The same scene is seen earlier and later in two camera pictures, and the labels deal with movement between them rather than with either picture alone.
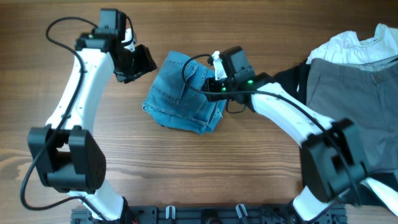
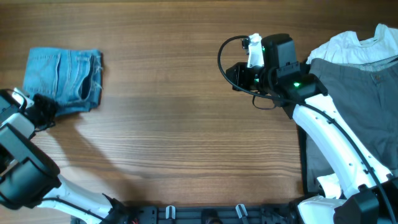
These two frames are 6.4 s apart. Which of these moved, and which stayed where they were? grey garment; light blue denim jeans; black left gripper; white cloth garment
Moved: black left gripper; light blue denim jeans
Stayed: white cloth garment; grey garment
